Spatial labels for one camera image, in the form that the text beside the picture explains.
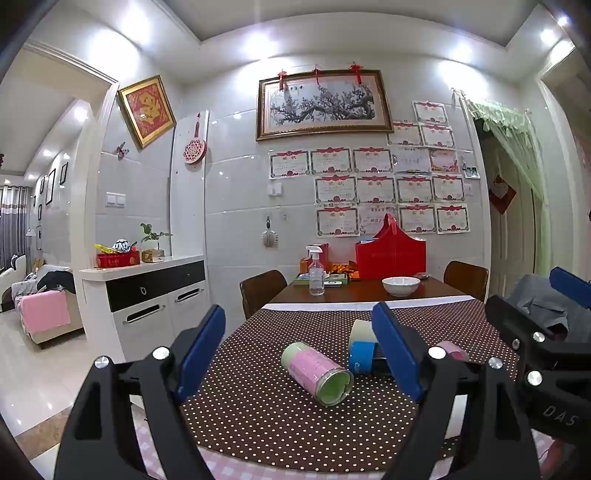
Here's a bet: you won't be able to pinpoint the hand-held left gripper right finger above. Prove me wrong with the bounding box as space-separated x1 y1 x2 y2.
372 302 541 480

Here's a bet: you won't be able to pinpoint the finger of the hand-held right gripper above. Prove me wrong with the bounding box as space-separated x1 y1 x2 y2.
484 294 551 366
549 266 591 311

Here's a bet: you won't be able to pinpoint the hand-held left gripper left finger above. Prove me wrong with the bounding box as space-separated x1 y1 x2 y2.
54 304 227 480

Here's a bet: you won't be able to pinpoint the green cup with pink label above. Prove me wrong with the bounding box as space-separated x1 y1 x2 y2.
281 342 355 408

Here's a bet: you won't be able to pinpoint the grey cloth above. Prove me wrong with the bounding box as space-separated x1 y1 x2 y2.
505 274 591 340

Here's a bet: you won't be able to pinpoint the blue tape roll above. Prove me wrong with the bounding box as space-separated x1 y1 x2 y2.
347 340 384 376

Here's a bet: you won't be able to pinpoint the pink cylindrical container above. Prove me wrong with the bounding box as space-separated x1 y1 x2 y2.
436 340 470 363

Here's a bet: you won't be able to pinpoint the brown wooden chair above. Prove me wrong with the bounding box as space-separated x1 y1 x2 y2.
443 261 489 303
239 270 289 321

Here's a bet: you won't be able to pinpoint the white bowl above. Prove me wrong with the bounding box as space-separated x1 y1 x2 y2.
381 277 420 297

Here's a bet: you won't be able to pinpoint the white sideboard cabinet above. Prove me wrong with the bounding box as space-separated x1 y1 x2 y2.
78 254 206 366

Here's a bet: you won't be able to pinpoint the red gift bag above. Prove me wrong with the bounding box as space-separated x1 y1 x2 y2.
355 213 427 280

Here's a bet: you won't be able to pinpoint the brown polka dot tablecloth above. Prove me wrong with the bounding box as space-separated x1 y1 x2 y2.
177 298 523 462

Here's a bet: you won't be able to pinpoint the orange snack packets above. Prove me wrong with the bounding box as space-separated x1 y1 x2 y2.
325 261 360 281

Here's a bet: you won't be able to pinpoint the clear spray bottle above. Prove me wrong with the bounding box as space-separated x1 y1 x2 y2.
305 244 326 296

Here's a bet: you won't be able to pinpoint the red door decoration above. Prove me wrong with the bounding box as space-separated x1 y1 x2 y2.
488 174 517 215

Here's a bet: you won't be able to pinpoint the potted green plant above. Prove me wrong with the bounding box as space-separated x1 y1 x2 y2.
139 223 174 263

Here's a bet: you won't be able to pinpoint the small red box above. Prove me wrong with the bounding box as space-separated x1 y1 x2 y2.
305 243 330 274

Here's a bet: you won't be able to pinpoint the green door curtain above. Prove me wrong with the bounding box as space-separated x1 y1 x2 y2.
465 99 555 278

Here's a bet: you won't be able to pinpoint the dark clothes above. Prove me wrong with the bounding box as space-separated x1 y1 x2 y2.
39 270 76 293

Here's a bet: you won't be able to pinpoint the pink blanket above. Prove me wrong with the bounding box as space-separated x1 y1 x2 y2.
16 291 71 339

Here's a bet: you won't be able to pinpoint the sofa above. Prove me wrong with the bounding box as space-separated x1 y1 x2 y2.
0 253 85 350

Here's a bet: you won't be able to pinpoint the round pink hanging ornament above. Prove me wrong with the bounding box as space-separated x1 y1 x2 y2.
184 111 206 165

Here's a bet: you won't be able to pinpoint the grey striped window curtain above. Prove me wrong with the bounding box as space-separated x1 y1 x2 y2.
0 184 31 274

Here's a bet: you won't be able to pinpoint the gold framed red picture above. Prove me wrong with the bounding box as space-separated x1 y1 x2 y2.
117 75 177 150

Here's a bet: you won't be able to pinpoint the framed plum blossom painting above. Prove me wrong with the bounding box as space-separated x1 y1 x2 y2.
256 69 393 141

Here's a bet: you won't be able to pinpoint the wall of award certificates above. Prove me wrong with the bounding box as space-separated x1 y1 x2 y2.
269 100 472 237

